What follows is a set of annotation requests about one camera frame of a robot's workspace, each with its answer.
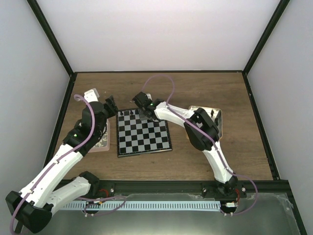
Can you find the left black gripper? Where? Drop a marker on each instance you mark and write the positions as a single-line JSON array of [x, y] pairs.
[[111, 106]]

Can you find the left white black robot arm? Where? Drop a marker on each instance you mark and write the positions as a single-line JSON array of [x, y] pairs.
[[35, 204]]

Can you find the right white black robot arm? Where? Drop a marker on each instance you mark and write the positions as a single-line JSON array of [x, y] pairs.
[[201, 131]]

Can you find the pile of white chess pieces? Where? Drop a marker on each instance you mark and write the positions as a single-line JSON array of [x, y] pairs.
[[103, 141]]

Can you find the pile of black chess pieces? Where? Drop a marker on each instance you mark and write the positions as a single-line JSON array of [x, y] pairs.
[[214, 114]]

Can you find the pink tray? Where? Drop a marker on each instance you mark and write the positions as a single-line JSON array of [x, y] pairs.
[[102, 149]]

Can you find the black grey chessboard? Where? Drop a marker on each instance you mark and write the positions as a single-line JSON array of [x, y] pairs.
[[137, 137]]

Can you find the yellow metal tin box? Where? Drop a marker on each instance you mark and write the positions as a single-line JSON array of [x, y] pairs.
[[219, 124]]

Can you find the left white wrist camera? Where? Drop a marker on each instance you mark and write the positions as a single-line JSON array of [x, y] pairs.
[[91, 95]]

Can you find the black aluminium mounting rail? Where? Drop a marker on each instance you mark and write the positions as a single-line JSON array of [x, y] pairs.
[[203, 188]]

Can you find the light blue slotted cable duct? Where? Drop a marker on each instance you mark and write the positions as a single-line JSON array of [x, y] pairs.
[[146, 206]]

